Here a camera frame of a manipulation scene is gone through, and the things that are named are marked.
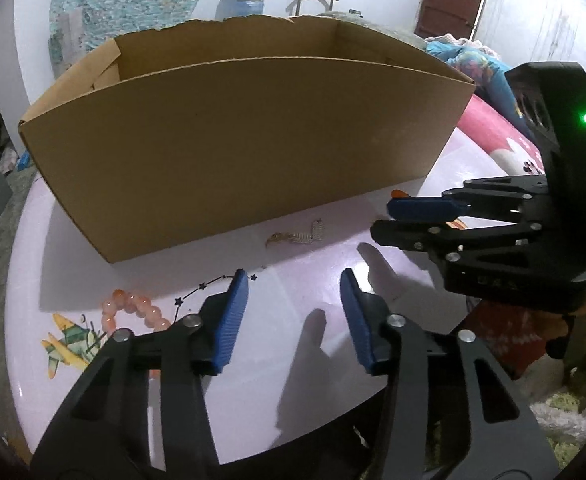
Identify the green white fluffy blanket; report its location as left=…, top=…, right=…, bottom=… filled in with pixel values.
left=518, top=360, right=586, bottom=453

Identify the pink floral blanket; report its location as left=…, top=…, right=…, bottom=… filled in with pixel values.
left=455, top=94, right=574, bottom=381

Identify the pink bead bracelet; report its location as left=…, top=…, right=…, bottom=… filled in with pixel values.
left=100, top=288, right=171, bottom=333

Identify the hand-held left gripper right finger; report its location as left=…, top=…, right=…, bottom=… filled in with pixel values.
left=339, top=268, right=561, bottom=480

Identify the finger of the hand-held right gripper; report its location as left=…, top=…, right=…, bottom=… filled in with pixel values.
left=387, top=175, right=548, bottom=223
left=370, top=217, right=544, bottom=261

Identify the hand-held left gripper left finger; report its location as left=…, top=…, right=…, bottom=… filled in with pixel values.
left=30, top=269, right=250, bottom=480

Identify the blue printed blanket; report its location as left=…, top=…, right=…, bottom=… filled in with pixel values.
left=425, top=40, right=536, bottom=136

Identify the brown cardboard box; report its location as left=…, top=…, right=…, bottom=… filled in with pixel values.
left=18, top=15, right=478, bottom=264

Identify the wooden chair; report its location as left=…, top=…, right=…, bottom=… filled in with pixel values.
left=288, top=0, right=340, bottom=17

